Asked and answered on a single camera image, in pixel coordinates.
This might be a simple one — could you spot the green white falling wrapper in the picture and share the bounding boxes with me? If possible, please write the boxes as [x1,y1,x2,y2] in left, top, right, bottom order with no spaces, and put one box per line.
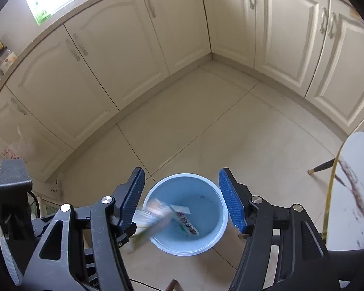
[129,198,174,252]

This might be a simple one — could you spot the red white checkered wrapper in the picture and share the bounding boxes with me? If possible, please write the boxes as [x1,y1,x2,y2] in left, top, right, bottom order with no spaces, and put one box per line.
[170,205,199,236]

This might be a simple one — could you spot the blue plastic trash bin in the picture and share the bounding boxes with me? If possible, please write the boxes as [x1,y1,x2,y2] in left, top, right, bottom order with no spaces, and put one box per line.
[143,173,228,257]

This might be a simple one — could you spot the round white marble table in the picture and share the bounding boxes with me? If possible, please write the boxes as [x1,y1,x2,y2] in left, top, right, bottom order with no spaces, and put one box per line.
[323,131,364,251]

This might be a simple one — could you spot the large sauce jar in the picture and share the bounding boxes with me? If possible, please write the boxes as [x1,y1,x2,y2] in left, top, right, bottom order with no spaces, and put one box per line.
[0,38,17,74]

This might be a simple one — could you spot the green dish soap bottle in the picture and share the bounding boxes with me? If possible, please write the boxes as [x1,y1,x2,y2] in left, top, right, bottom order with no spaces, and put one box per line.
[33,3,51,26]

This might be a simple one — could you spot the lower cream cabinets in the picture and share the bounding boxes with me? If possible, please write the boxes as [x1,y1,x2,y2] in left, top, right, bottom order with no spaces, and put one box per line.
[0,0,364,181]

